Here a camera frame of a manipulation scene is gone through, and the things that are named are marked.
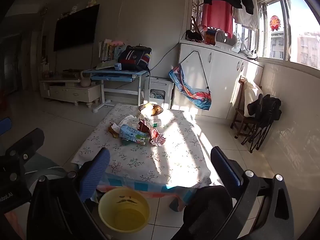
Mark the black bag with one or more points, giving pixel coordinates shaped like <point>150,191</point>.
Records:
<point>193,36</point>

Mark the pink hanging garment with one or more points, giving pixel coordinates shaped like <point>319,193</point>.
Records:
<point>216,17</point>

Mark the pink plush toy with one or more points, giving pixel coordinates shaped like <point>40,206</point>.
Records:
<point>117,43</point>

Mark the wooden lattice screen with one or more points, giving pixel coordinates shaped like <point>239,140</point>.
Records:
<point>197,5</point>

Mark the pair of sneakers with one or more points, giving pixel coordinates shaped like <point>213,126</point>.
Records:
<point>247,54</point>

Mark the red snack wrapper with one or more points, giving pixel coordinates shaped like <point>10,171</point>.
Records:
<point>157,138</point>

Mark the blue milk carton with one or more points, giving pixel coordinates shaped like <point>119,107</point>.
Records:
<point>131,135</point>

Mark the white and grey seat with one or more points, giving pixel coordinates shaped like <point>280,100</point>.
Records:
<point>225,41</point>

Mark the clear bottle with green label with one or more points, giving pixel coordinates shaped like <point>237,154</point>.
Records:
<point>155,123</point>

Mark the yellow-green plush toy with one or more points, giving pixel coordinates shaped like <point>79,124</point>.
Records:
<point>91,3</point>

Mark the row of books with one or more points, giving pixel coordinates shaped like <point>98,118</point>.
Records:
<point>106,51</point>

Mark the wall television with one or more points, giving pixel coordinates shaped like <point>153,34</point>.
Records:
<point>75,28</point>

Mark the table with floral cloth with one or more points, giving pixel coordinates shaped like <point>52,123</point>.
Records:
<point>140,162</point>

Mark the yellow plastic bin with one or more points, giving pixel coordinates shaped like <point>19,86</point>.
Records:
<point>117,220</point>

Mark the white hanging garment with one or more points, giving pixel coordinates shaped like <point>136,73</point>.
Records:
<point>247,17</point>

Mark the white plush toy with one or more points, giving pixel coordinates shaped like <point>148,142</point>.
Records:
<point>73,9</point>

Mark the white cloth on chair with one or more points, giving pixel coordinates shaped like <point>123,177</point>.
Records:
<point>251,97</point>

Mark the colourful printed hanging bag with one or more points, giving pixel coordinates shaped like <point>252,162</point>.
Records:
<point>192,90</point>

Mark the beige kettlebell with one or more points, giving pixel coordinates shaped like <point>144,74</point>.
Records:
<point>85,81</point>

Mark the dark red carton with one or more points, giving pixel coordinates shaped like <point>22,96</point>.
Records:
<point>143,127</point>

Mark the wooden chair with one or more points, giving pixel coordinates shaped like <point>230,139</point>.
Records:
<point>238,120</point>

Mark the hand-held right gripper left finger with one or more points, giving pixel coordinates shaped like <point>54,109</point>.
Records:
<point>96,172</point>

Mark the white cabinet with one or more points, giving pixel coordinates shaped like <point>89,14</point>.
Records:
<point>222,72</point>

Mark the black folding chair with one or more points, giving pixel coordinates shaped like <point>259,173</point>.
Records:
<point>267,110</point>

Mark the fruit bowl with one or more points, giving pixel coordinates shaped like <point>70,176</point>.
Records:
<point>151,110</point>

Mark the red window decoration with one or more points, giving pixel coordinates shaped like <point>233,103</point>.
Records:
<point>275,23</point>

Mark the window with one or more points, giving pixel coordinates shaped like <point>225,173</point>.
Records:
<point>295,30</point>

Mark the blue checked undercloth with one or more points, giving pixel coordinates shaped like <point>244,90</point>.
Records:
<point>150,192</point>

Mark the orange peel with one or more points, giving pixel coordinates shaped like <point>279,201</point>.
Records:
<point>113,128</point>

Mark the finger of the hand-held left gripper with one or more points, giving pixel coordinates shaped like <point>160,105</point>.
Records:
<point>4,127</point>
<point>28,142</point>

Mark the black office chair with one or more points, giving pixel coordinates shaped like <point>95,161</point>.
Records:
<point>207,212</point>

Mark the colourful box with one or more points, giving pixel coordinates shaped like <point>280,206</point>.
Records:
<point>210,36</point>

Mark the cream television stand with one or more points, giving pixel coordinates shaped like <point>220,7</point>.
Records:
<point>72,91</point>

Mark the white crumpled tissue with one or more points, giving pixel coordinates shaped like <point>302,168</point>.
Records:
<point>127,120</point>

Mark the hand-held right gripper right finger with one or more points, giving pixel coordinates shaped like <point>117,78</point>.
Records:
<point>228,166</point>

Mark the blue study desk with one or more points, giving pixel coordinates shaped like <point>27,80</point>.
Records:
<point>115,76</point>

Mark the dark striped backpack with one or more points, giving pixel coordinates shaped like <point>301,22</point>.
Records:
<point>133,58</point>

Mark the grey-green cushion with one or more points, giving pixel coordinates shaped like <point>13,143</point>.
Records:
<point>47,165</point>

